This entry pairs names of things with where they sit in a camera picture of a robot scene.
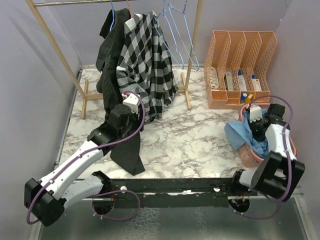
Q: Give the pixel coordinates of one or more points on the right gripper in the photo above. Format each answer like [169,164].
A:
[257,137]

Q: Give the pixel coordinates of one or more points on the light blue shirt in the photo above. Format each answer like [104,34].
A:
[239,133]

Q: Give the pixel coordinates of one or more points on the grey plaid shirt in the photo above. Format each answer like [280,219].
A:
[145,65]

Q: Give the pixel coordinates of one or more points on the pink wire hanger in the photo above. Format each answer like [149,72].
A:
[129,8]

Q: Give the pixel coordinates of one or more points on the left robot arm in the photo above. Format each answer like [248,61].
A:
[47,199]

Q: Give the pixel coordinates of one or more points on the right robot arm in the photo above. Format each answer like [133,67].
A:
[279,172]

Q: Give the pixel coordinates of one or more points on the black pinstripe shirt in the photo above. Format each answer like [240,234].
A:
[117,115]

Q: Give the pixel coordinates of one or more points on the blue hanger of black shirt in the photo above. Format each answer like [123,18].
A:
[113,16]

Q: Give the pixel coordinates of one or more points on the yellow stamp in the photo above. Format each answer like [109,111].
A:
[249,98]

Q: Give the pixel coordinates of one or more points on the pink laundry basket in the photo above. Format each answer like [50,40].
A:
[247,155]

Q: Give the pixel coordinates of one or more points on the blue stamp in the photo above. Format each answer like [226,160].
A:
[243,97]

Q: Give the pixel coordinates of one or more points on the orange file organizer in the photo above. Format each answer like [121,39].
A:
[237,63]

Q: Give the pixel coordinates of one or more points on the wooden clothes rack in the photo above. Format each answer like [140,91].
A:
[84,91]

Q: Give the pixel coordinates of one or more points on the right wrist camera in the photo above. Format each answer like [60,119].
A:
[255,113]

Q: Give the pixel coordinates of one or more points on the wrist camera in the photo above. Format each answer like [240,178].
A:
[132,101]
[255,113]

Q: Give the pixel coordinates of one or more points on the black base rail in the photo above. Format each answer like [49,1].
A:
[169,192]

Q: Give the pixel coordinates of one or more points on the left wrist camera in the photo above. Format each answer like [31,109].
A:
[132,101]

